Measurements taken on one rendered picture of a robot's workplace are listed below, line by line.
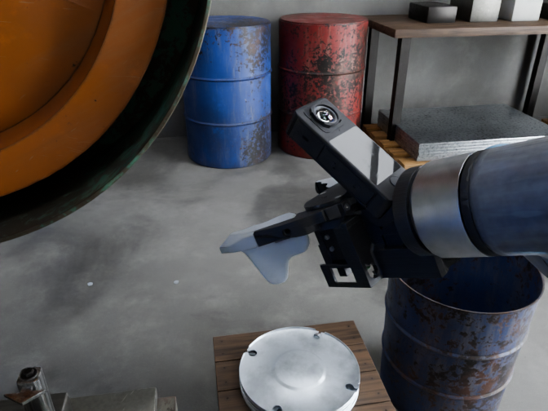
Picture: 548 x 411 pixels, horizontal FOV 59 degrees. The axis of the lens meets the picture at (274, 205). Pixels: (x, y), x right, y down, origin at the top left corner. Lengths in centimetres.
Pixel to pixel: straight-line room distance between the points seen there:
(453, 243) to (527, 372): 163
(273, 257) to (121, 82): 34
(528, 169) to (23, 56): 62
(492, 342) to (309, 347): 48
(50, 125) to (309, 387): 81
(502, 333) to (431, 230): 109
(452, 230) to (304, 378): 91
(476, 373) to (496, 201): 121
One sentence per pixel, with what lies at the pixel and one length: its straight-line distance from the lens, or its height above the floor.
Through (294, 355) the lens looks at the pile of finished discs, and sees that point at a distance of 127.
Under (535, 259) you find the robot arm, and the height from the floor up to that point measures 107.
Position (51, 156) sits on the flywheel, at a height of 104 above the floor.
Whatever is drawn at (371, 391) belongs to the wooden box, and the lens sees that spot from 127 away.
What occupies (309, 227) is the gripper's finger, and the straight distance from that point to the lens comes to 42.
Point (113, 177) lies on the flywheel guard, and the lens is 69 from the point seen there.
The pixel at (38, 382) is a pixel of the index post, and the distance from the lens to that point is 74.
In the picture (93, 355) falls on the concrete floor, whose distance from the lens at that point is 194.
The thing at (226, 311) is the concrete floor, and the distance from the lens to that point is 201.
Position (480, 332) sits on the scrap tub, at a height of 41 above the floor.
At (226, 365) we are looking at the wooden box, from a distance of 131.
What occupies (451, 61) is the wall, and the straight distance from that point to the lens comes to 424.
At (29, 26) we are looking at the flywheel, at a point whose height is 120.
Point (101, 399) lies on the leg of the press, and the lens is 90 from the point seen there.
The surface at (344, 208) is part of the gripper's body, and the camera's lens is 41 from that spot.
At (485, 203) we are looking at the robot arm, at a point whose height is 115.
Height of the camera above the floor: 129
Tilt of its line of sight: 28 degrees down
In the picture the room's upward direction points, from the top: straight up
